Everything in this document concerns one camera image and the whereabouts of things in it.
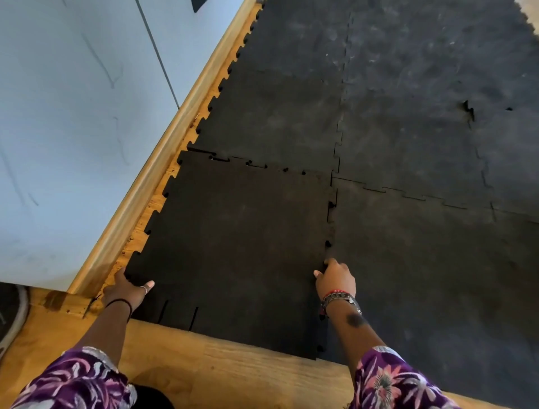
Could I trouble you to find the person's left hand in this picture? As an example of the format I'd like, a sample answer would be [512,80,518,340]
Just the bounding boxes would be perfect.
[101,267,155,312]

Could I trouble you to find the person's right hand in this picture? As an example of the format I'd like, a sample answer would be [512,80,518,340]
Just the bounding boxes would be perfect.
[314,258,357,301]

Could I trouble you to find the black puzzle-edge rubber mat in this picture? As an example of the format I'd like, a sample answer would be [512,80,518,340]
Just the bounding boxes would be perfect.
[125,150,338,361]

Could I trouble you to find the person's right forearm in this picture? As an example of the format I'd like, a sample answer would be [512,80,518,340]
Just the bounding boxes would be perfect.
[326,301,386,382]

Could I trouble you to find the person's left forearm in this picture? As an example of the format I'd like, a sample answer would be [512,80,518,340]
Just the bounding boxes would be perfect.
[75,301,132,366]

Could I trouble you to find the black wrist band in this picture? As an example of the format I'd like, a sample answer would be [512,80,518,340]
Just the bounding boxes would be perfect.
[104,298,134,322]

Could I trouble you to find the black trousers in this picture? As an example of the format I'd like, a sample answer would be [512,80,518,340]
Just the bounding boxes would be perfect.
[130,383,176,409]

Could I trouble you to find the purple floral sleeve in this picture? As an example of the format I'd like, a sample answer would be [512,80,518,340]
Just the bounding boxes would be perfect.
[10,346,138,409]
[348,346,464,409]

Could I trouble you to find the white-rimmed black round object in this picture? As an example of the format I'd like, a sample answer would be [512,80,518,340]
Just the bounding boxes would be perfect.
[0,282,30,361]

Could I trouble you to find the wooden baseboard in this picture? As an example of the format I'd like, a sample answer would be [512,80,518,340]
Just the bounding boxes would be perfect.
[67,0,264,296]

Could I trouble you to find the field of black floor tiles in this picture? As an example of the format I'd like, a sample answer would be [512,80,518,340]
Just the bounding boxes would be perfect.
[187,0,539,409]

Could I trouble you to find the silver metal wrist bracelet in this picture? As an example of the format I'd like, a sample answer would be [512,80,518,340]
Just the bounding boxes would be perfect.
[320,292,363,317]

